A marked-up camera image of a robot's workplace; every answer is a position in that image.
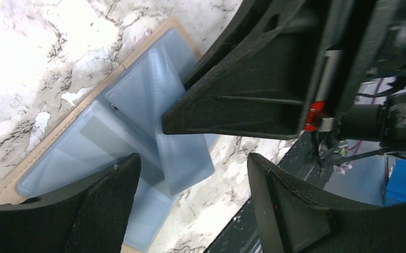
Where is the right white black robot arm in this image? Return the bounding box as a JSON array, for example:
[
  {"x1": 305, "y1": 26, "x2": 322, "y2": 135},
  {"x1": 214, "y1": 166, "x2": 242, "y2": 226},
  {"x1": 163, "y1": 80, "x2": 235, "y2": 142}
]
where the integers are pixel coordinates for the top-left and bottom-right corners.
[{"x1": 162, "y1": 1, "x2": 406, "y2": 151}]

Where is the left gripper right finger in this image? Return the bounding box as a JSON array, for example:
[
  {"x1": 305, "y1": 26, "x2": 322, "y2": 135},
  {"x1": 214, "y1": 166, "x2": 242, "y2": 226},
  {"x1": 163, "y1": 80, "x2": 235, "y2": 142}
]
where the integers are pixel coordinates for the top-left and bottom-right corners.
[{"x1": 247, "y1": 153, "x2": 406, "y2": 252}]

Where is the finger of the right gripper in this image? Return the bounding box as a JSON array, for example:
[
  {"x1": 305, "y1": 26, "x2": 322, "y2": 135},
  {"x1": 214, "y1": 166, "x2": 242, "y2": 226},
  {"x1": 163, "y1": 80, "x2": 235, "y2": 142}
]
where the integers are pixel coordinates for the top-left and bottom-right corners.
[
  {"x1": 184, "y1": 1, "x2": 305, "y2": 90},
  {"x1": 162, "y1": 21, "x2": 323, "y2": 140}
]

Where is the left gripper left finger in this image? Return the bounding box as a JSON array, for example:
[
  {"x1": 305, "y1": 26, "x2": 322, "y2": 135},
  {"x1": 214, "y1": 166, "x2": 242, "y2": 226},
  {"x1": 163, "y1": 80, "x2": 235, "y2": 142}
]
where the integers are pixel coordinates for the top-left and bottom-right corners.
[{"x1": 0, "y1": 153, "x2": 141, "y2": 252}]

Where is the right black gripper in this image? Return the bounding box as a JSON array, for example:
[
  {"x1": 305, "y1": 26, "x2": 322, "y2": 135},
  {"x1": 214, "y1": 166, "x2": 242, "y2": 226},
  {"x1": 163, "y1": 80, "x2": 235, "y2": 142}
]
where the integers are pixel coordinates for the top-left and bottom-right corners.
[{"x1": 304, "y1": 1, "x2": 406, "y2": 131}]

